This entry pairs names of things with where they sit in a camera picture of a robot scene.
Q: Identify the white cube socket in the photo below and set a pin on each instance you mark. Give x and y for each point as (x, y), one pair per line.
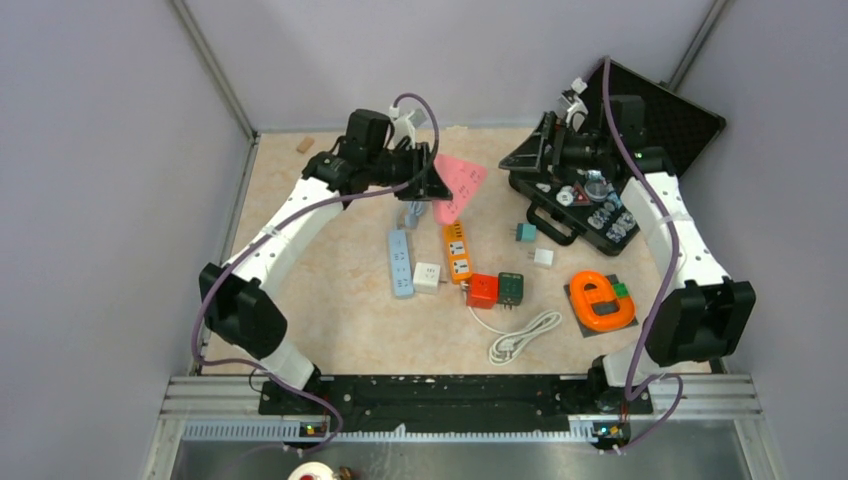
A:
(426, 278)

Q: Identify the black open case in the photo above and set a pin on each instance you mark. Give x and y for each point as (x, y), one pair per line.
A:
(669, 126)

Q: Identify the orange power strip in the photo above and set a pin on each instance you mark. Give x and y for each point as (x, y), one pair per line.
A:
(456, 249)

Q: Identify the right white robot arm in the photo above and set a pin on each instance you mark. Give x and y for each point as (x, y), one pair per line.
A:
(699, 313)

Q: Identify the green cube socket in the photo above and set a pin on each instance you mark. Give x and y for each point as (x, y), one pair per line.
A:
(510, 289)

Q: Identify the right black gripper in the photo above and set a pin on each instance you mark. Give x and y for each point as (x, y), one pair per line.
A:
(530, 155)

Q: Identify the grey mat under toy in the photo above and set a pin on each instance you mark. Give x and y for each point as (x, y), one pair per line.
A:
(599, 308)

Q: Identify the red cube socket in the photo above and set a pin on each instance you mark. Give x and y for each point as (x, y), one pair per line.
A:
(482, 291)

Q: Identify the red white emergency button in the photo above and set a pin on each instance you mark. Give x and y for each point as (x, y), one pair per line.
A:
(314, 471)

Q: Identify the blue power strip with cable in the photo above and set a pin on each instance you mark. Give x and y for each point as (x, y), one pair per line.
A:
(399, 257)

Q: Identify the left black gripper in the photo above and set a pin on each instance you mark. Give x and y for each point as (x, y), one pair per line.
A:
(428, 187)

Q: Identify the small wooden block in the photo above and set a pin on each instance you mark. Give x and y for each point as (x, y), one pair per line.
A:
(305, 144)

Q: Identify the white plug adapter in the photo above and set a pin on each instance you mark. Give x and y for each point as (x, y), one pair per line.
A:
(542, 257)

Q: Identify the pink triangular power strip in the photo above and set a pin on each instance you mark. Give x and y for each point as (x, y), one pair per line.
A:
(463, 179)

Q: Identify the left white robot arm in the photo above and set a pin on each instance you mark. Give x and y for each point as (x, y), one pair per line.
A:
(236, 302)

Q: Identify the teal plug adapter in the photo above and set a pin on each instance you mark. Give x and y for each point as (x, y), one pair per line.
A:
(525, 233)

